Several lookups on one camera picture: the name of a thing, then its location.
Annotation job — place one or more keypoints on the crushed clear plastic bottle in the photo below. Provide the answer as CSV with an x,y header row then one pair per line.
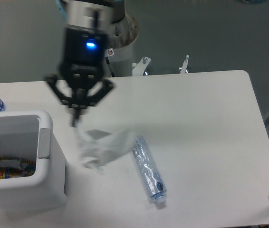
x,y
150,176

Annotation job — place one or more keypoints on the white pedestal foot bracket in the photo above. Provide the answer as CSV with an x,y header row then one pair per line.
x,y
140,68

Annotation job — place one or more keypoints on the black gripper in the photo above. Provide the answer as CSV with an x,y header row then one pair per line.
x,y
82,69

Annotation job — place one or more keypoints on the white trash can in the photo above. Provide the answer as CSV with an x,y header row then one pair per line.
x,y
29,135

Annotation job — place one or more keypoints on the white plastic bag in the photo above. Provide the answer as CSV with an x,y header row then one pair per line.
x,y
98,148

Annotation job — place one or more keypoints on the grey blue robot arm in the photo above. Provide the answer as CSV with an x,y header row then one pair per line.
x,y
95,14

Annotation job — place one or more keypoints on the colourful trash in can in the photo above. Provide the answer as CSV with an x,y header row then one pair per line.
x,y
16,168

